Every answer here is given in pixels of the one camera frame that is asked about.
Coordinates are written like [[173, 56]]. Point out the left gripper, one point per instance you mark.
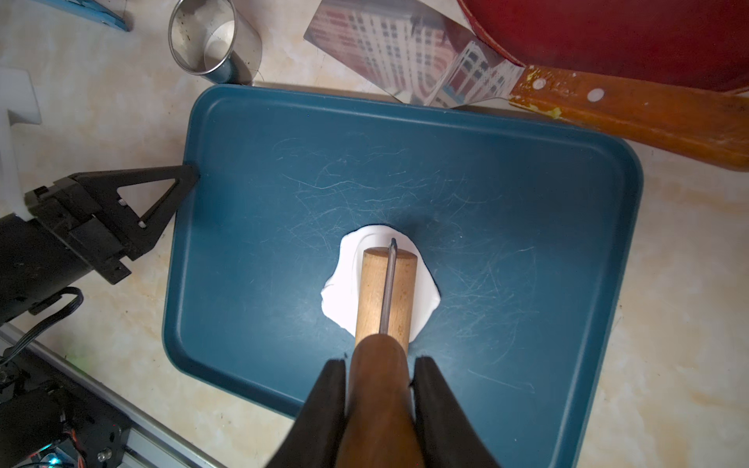
[[99, 217]]

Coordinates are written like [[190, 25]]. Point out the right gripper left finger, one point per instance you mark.
[[314, 438]]

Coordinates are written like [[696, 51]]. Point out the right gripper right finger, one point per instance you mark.
[[446, 437]]

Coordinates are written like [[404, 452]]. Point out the wooden rolling pin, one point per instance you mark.
[[379, 425]]

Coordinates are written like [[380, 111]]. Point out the white dough lump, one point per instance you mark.
[[341, 292]]

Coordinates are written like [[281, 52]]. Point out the small glass bowl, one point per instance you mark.
[[210, 39]]

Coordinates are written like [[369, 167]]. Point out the teal plastic tray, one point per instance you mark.
[[524, 226]]

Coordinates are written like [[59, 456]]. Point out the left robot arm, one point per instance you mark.
[[35, 274]]

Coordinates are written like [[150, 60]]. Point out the blue white toy crib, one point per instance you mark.
[[90, 10]]

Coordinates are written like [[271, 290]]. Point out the red round plate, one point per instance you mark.
[[700, 44]]

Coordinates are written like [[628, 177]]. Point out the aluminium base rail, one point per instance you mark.
[[150, 443]]

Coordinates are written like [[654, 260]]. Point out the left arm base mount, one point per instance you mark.
[[49, 420]]

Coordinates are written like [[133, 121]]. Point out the knife with wooden handle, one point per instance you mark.
[[422, 57]]

